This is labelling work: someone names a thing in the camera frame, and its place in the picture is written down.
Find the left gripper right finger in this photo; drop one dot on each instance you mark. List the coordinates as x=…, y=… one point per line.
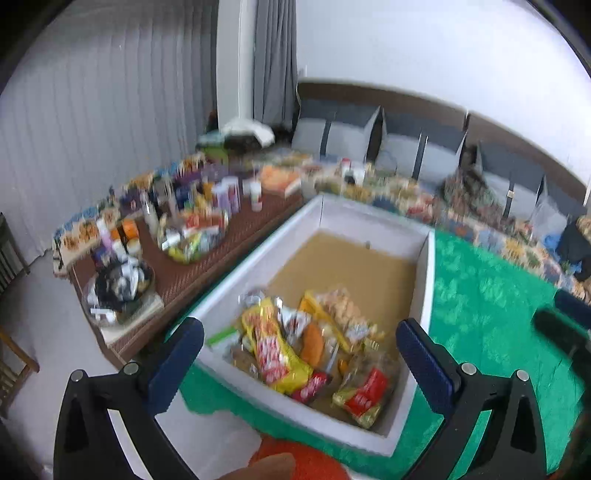
x=513, y=444

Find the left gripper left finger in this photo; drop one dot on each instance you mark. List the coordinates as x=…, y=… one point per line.
x=86, y=445

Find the gold red chestnut bag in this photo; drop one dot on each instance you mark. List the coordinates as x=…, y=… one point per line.
x=362, y=395

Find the green brown vacuum snack pack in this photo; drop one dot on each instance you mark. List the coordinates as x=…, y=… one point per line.
x=235, y=349

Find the clear bowl of snacks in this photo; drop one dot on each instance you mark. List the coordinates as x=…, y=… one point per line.
x=186, y=240

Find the person's left hand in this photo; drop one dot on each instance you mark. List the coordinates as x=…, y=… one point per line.
x=276, y=467

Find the black and tan clothes pile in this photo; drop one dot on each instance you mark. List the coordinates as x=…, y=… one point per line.
x=574, y=246

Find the green floral bedspread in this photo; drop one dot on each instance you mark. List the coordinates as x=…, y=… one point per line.
x=482, y=311

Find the grey pillow right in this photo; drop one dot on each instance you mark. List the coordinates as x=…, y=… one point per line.
x=515, y=180

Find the grey pillow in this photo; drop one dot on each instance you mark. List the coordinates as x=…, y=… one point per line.
x=419, y=148
x=341, y=131
x=515, y=180

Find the brown wicker side table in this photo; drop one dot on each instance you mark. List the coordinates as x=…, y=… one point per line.
x=179, y=285

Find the black bowl of items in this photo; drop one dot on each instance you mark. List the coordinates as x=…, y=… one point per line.
x=117, y=292

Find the floral patterned cloth bag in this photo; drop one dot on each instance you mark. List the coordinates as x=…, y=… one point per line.
x=468, y=194

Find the yellow red snack bag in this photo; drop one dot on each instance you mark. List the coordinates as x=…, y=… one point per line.
x=279, y=366

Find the grey pillow middle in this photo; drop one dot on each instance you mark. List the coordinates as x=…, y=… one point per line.
x=419, y=148

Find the white cardboard box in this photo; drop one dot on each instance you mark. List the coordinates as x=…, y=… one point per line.
x=343, y=275

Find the grey pillow left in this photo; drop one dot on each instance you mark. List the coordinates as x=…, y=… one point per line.
x=341, y=131

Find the orange book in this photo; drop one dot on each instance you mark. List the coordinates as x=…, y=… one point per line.
x=279, y=181

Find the grey curtain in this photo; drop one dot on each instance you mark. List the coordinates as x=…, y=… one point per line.
x=110, y=89

